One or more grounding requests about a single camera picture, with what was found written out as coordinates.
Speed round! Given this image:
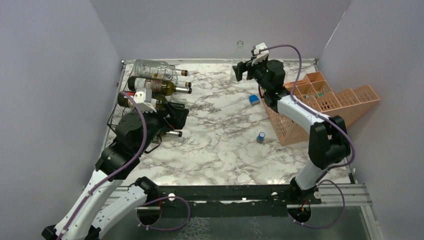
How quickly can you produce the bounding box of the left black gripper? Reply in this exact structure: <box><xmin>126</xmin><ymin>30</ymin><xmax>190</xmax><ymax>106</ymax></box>
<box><xmin>136</xmin><ymin>101</ymin><xmax>190</xmax><ymax>155</ymax></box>

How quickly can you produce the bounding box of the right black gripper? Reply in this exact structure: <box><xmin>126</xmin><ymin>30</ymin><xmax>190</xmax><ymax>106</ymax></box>
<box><xmin>231</xmin><ymin>56</ymin><xmax>270</xmax><ymax>93</ymax></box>

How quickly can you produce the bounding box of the clear glass bottle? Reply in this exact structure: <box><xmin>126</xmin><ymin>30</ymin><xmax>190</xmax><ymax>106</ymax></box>
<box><xmin>230</xmin><ymin>40</ymin><xmax>246</xmax><ymax>84</ymax></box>

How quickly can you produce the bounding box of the dark green wine bottle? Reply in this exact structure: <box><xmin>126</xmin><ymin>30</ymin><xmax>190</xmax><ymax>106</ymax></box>
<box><xmin>117</xmin><ymin>91</ymin><xmax>173</xmax><ymax>112</ymax></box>

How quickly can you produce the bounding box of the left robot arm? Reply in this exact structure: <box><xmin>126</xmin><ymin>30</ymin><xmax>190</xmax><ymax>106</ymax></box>
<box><xmin>41</xmin><ymin>103</ymin><xmax>190</xmax><ymax>240</ymax></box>

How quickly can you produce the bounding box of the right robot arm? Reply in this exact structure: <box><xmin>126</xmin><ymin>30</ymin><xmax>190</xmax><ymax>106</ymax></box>
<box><xmin>232</xmin><ymin>60</ymin><xmax>353</xmax><ymax>204</ymax></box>

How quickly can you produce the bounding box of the wine bottle silver foil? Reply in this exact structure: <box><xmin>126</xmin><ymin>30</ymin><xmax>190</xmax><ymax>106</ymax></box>
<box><xmin>127</xmin><ymin>75</ymin><xmax>193</xmax><ymax>97</ymax></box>
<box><xmin>160</xmin><ymin>130</ymin><xmax>183</xmax><ymax>138</ymax></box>

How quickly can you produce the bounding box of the lower wine bottle silver foil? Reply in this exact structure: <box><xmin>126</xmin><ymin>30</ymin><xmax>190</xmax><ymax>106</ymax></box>
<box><xmin>160</xmin><ymin>130</ymin><xmax>183</xmax><ymax>138</ymax></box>

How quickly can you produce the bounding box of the bottle with brown cap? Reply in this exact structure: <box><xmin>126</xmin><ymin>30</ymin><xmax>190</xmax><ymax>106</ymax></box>
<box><xmin>174</xmin><ymin>69</ymin><xmax>189</xmax><ymax>77</ymax></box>

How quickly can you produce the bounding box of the clear bottle in rack top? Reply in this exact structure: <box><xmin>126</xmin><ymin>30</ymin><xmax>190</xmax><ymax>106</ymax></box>
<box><xmin>132</xmin><ymin>59</ymin><xmax>177</xmax><ymax>80</ymax></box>

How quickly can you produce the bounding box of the blue rectangular small box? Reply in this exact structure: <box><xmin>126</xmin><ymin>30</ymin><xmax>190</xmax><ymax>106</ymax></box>
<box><xmin>248</xmin><ymin>94</ymin><xmax>261</xmax><ymax>106</ymax></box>

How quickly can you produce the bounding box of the blue small cylinder can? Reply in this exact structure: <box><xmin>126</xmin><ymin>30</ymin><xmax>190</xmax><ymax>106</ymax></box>
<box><xmin>256</xmin><ymin>131</ymin><xmax>266</xmax><ymax>144</ymax></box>

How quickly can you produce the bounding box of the pink plastic organizer basket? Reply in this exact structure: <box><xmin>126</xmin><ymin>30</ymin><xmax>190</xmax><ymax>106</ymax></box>
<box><xmin>262</xmin><ymin>72</ymin><xmax>380</xmax><ymax>146</ymax></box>

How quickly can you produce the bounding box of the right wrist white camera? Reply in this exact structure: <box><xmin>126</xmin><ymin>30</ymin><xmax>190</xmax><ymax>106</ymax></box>
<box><xmin>251</xmin><ymin>42</ymin><xmax>270</xmax><ymax>66</ymax></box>

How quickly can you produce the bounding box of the wrist white camera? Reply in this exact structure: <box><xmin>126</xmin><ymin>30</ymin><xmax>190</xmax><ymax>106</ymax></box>
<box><xmin>133</xmin><ymin>88</ymin><xmax>157</xmax><ymax>113</ymax></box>
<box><xmin>251</xmin><ymin>42</ymin><xmax>270</xmax><ymax>66</ymax></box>

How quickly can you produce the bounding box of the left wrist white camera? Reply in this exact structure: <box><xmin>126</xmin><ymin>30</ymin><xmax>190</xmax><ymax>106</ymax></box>
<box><xmin>133</xmin><ymin>88</ymin><xmax>157</xmax><ymax>113</ymax></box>

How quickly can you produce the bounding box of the black wire wine rack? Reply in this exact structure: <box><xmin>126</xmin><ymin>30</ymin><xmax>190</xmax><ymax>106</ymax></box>
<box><xmin>107</xmin><ymin>63</ymin><xmax>192</xmax><ymax>144</ymax></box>

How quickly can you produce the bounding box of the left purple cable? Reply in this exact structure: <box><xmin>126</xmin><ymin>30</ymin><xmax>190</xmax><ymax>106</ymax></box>
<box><xmin>54</xmin><ymin>91</ymin><xmax>148</xmax><ymax>240</ymax></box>

